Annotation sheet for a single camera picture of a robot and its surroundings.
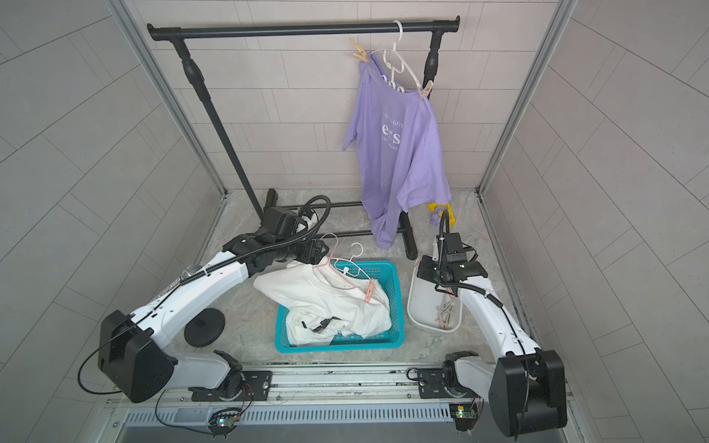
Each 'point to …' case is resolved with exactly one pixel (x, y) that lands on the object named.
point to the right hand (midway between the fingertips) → (420, 265)
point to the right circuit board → (464, 415)
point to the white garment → (326, 303)
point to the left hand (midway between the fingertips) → (326, 244)
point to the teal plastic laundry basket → (381, 272)
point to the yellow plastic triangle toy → (432, 206)
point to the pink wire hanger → (366, 287)
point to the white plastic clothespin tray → (429, 309)
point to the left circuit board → (222, 421)
